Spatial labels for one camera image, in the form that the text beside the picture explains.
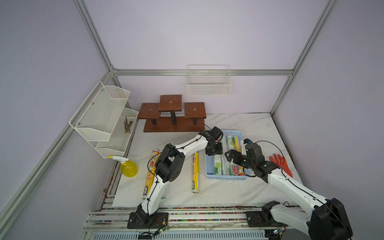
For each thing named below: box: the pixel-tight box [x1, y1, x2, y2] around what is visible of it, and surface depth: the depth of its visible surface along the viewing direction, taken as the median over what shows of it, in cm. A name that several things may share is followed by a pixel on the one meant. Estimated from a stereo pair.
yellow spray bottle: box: [109, 155, 138, 178], surface depth 83 cm
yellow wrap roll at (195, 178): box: [192, 152, 200, 194], surface depth 88 cm
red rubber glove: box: [269, 153, 293, 178], surface depth 97 cm
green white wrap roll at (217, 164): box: [214, 154, 222, 175], surface depth 89 cm
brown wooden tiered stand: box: [137, 94, 207, 133], surface depth 106 cm
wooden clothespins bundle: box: [124, 116, 134, 133], surface depth 98 cm
